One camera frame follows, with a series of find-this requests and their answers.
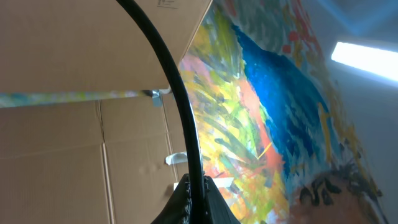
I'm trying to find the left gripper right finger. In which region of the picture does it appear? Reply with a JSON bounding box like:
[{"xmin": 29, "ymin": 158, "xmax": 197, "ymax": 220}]
[{"xmin": 204, "ymin": 175, "xmax": 240, "ymax": 224}]

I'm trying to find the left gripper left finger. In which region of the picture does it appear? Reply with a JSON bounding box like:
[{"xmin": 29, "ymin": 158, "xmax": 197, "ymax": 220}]
[{"xmin": 151, "ymin": 174, "xmax": 192, "ymax": 224}]

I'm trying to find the thick black USB cable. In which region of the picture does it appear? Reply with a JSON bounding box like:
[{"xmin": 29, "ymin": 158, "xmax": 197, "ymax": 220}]
[{"xmin": 115, "ymin": 0, "xmax": 206, "ymax": 224}]

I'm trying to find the colourful painted mural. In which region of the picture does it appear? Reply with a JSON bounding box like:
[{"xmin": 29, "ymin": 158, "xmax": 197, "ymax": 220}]
[{"xmin": 0, "ymin": 0, "xmax": 389, "ymax": 224}]

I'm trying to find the ceiling light panel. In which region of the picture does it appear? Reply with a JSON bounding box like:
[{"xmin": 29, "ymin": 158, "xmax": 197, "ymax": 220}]
[{"xmin": 331, "ymin": 42, "xmax": 397, "ymax": 82}]

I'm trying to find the cardboard box wall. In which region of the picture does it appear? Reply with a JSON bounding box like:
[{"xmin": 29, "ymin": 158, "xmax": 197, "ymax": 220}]
[{"xmin": 0, "ymin": 0, "xmax": 214, "ymax": 224}]

